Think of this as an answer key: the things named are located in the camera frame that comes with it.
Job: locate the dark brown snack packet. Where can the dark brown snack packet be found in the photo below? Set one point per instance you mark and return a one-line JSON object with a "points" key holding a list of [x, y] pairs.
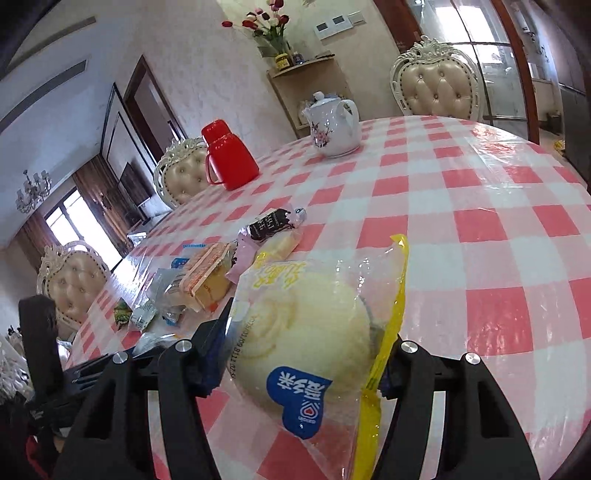
{"points": [[268, 226]]}

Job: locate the glass door with wooden frame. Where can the glass door with wooden frame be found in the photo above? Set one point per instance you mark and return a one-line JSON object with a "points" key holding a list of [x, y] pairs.
{"points": [[485, 55]]}

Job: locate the white floral teapot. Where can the white floral teapot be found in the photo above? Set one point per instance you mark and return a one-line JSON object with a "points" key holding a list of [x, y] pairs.
{"points": [[332, 127]]}

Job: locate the orange yellow snack packet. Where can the orange yellow snack packet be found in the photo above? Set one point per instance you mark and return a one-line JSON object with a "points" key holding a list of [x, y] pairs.
{"points": [[203, 272]]}

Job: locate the yellow lidded jar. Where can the yellow lidded jar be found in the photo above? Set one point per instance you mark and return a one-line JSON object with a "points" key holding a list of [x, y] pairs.
{"points": [[282, 61]]}

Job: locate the green snack packet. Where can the green snack packet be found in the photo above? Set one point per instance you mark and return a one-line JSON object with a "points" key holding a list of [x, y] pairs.
{"points": [[122, 314]]}

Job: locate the red white checked tablecloth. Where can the red white checked tablecloth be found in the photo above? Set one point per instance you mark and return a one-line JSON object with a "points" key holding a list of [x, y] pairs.
{"points": [[485, 221]]}

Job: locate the bread bun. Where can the bread bun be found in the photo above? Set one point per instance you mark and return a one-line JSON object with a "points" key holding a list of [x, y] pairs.
{"points": [[300, 332]]}

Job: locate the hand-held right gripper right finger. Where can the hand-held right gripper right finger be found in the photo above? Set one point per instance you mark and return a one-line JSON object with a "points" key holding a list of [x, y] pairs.
{"points": [[392, 376]]}

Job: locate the chandelier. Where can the chandelier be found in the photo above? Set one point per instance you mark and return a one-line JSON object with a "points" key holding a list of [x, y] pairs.
{"points": [[33, 191]]}

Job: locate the small yellow cake packet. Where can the small yellow cake packet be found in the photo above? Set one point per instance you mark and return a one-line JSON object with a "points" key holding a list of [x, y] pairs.
{"points": [[281, 245]]}

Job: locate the purple snack packet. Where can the purple snack packet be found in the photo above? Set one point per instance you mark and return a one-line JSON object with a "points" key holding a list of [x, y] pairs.
{"points": [[242, 261]]}

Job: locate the brown curtain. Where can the brown curtain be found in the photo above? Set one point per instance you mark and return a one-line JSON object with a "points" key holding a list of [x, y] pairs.
{"points": [[101, 189]]}

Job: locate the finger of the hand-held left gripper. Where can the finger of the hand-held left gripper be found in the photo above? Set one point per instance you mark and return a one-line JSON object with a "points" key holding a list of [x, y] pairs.
{"points": [[83, 374]]}

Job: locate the cream tufted ornate chair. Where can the cream tufted ornate chair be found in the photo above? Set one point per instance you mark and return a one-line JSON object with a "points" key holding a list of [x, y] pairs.
{"points": [[74, 286], [438, 87], [184, 173]]}

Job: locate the white television cabinet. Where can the white television cabinet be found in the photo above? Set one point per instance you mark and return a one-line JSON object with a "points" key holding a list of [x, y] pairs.
{"points": [[147, 226]]}

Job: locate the blue snack packet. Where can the blue snack packet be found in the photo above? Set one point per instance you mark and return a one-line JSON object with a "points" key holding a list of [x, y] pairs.
{"points": [[178, 263]]}

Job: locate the clear grey snack packet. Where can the clear grey snack packet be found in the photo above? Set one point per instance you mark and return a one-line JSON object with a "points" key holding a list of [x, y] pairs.
{"points": [[164, 290]]}

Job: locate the white wall switch panel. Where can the white wall switch panel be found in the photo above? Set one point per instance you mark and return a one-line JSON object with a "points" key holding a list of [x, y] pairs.
{"points": [[339, 22]]}

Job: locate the small white green packet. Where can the small white green packet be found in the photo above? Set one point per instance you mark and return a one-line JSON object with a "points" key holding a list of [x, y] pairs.
{"points": [[143, 318]]}

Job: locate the red thermos jug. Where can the red thermos jug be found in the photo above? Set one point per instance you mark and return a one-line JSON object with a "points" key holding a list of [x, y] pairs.
{"points": [[228, 157]]}

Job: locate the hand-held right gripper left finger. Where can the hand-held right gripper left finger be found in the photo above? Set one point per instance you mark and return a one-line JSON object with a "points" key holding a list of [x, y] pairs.
{"points": [[210, 369]]}

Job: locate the window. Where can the window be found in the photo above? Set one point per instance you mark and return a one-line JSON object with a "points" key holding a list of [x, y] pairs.
{"points": [[78, 230]]}

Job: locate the small blue jar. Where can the small blue jar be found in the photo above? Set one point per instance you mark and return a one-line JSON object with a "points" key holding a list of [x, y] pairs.
{"points": [[298, 58]]}

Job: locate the dark wooden door frame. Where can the dark wooden door frame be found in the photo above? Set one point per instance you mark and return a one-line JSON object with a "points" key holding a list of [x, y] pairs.
{"points": [[154, 101]]}

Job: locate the vase of red white flowers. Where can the vase of red white flowers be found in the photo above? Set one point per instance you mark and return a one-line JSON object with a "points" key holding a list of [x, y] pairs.
{"points": [[272, 27]]}

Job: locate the wooden corner shelf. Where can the wooden corner shelf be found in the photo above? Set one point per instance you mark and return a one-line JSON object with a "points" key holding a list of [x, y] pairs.
{"points": [[314, 83]]}

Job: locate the flat television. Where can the flat television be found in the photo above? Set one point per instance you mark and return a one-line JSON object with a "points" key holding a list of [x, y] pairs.
{"points": [[134, 184]]}

